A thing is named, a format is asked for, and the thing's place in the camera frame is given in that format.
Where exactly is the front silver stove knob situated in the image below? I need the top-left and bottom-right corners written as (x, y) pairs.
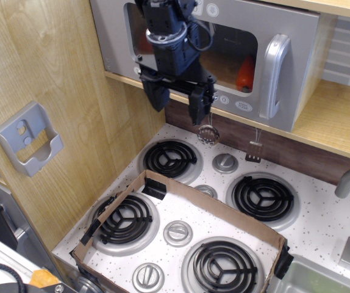
top-left (132, 262), bottom-right (165, 293)

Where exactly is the back right black burner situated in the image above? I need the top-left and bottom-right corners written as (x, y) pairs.
top-left (225, 172), bottom-right (301, 231)

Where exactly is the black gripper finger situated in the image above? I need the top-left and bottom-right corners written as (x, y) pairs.
top-left (141, 78), bottom-right (170, 112)
top-left (188, 86), bottom-right (213, 126)

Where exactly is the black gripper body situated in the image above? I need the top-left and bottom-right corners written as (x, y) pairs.
top-left (137, 21), bottom-right (216, 98)

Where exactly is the wooden shelf unit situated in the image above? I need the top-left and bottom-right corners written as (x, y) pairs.
top-left (106, 13), bottom-right (350, 158)

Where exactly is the hanging metal slotted spatula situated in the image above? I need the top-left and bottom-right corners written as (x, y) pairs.
top-left (245, 128), bottom-right (263, 163)

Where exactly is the metal sink basin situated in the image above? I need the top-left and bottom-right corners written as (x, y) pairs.
top-left (266, 255), bottom-right (350, 293)

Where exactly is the silver stove knob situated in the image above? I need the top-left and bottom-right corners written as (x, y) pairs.
top-left (163, 220), bottom-right (193, 247)
top-left (212, 153), bottom-right (238, 174)
top-left (132, 262), bottom-right (165, 293)

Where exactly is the orange toy carrot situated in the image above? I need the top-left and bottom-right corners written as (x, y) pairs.
top-left (236, 55), bottom-right (255, 93)

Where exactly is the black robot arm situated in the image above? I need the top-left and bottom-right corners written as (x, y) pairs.
top-left (136, 1), bottom-right (216, 125)

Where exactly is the red toy strawberry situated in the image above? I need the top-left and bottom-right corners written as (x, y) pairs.
top-left (137, 30), bottom-right (154, 54)

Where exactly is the grey wall phone holder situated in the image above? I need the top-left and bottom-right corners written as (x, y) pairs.
top-left (0, 101), bottom-right (64, 177)

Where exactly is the front left black burner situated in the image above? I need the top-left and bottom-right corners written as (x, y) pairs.
top-left (93, 192), bottom-right (160, 256)

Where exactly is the black burner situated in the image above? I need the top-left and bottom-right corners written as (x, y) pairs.
top-left (180, 236), bottom-right (265, 293)
top-left (93, 192), bottom-right (160, 256)
top-left (137, 139), bottom-right (204, 185)
top-left (225, 172), bottom-right (301, 231)

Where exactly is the front right black burner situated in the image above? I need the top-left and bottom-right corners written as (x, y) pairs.
top-left (180, 236), bottom-right (265, 293)

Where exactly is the oven front silver knob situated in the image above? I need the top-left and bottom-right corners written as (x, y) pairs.
top-left (76, 277), bottom-right (102, 293)

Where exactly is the middle small silver knob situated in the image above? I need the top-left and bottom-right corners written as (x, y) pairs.
top-left (195, 184), bottom-right (218, 199)

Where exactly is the hanging metal strainer spoon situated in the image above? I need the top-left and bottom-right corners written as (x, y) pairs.
top-left (197, 113), bottom-right (220, 147)

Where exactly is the black braided cable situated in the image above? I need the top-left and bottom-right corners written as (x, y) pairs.
top-left (0, 262), bottom-right (26, 293)

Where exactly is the centre silver stove knob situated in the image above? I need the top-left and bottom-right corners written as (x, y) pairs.
top-left (163, 220), bottom-right (193, 247)

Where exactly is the back left black burner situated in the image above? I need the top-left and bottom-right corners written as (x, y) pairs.
top-left (137, 139), bottom-right (204, 185)

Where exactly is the silver toy microwave door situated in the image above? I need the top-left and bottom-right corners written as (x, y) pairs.
top-left (91, 1), bottom-right (321, 131)

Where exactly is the brown cardboard border frame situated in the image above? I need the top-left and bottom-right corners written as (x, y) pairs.
top-left (71, 171), bottom-right (291, 292)

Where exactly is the back silver stove knob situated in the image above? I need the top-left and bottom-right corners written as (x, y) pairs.
top-left (212, 153), bottom-right (238, 174)

